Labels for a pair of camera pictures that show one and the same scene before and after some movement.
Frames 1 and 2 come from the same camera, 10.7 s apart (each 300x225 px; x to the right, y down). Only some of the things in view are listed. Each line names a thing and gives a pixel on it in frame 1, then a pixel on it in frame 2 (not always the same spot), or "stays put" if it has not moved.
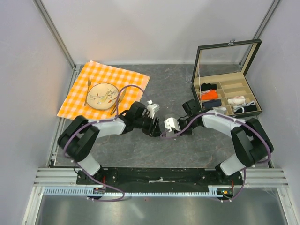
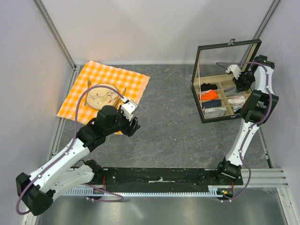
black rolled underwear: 205,86 stays put
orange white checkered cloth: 131,87 stays put
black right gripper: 187,133 → 239,86
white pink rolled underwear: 237,100 stays put
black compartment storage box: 219,82 stays put
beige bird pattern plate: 102,96 stays put
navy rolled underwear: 212,103 stays put
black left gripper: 153,130 → 129,130
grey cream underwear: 164,131 → 230,89
